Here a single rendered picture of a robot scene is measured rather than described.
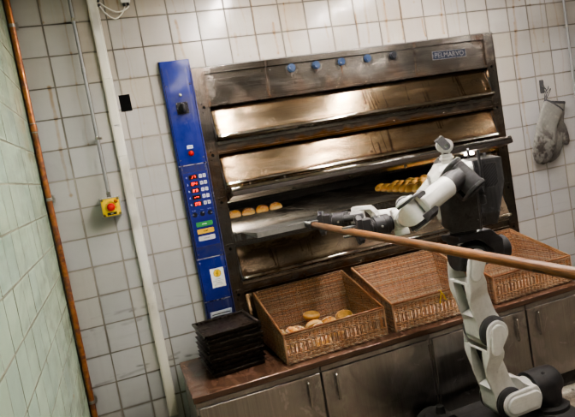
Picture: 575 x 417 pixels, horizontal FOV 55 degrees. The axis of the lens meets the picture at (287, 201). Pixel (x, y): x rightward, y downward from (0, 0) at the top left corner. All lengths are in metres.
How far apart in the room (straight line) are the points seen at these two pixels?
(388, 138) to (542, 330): 1.38
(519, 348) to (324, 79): 1.83
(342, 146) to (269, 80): 0.57
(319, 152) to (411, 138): 0.60
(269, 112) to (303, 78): 0.29
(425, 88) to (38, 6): 2.19
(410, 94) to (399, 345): 1.50
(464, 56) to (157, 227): 2.15
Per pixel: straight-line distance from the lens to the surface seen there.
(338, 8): 3.39
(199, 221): 2.99
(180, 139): 2.98
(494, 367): 2.76
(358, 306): 3.16
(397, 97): 3.44
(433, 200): 2.19
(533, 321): 3.35
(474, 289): 2.58
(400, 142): 3.41
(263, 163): 3.09
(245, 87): 3.12
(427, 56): 3.61
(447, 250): 1.75
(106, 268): 3.01
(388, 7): 3.53
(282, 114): 3.14
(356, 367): 2.83
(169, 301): 3.06
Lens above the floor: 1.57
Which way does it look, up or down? 5 degrees down
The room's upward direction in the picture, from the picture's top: 10 degrees counter-clockwise
